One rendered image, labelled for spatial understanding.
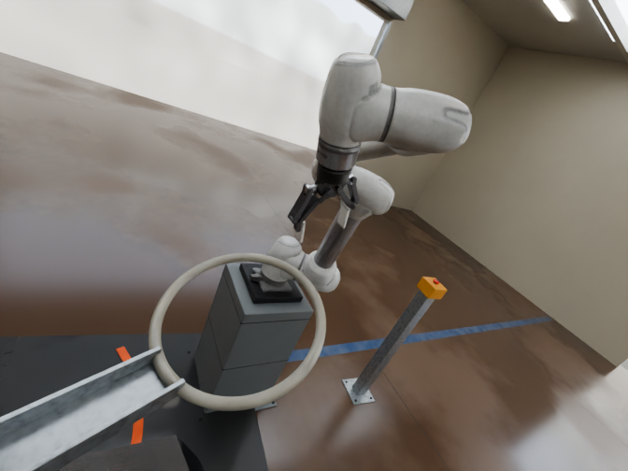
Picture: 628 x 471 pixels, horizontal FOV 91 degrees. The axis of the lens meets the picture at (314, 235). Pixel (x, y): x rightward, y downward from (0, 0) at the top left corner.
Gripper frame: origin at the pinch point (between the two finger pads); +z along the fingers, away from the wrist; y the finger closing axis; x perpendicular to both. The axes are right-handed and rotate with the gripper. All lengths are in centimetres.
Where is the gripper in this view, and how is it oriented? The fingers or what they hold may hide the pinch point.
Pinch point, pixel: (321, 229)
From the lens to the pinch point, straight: 82.0
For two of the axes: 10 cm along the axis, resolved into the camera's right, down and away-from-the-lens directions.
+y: -8.4, 2.8, -4.6
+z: -1.4, 7.1, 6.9
